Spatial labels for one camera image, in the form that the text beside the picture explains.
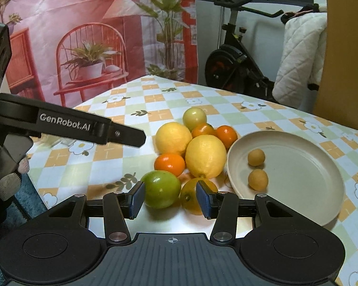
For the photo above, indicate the small tan longan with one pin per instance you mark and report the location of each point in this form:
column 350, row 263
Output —
column 256, row 157
column 257, row 179

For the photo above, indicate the green apple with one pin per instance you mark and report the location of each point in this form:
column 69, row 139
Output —
column 162, row 189

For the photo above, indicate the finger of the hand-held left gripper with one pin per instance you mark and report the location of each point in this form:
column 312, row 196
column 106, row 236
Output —
column 128, row 137

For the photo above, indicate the small orange tangerine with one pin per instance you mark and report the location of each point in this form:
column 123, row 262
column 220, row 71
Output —
column 227, row 136
column 203, row 130
column 169, row 164

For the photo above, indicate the person's left hand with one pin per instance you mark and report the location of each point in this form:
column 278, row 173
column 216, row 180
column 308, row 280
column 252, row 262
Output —
column 10, row 181

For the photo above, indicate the pink printed backdrop cloth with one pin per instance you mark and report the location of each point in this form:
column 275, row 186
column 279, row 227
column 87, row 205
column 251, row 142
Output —
column 77, row 20

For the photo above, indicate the large yellow-orange orange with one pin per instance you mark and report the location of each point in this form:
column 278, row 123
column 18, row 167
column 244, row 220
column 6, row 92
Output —
column 189, row 198

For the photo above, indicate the dark cloth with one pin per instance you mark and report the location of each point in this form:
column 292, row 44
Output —
column 298, row 12

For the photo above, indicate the teal fluffy rug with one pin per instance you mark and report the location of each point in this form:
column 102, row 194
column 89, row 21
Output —
column 26, row 198

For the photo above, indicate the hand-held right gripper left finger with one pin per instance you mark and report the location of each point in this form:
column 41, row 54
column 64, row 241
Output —
column 137, row 199

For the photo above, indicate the beige round plate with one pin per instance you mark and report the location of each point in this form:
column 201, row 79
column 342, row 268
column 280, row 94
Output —
column 301, row 178

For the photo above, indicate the white quilted blanket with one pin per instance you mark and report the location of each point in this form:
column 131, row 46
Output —
column 301, row 53

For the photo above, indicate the yellow lemon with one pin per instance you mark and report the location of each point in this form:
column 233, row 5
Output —
column 173, row 138
column 205, row 156

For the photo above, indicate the pale yellow-green apple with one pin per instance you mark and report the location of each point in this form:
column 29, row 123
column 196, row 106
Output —
column 194, row 117

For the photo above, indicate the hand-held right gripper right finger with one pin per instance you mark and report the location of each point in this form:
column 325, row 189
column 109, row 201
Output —
column 203, row 200

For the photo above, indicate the black exercise bike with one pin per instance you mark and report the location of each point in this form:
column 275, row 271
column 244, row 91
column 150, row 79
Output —
column 226, row 62

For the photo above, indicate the checkered floral tablecloth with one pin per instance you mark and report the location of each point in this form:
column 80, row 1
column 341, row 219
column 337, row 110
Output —
column 256, row 116

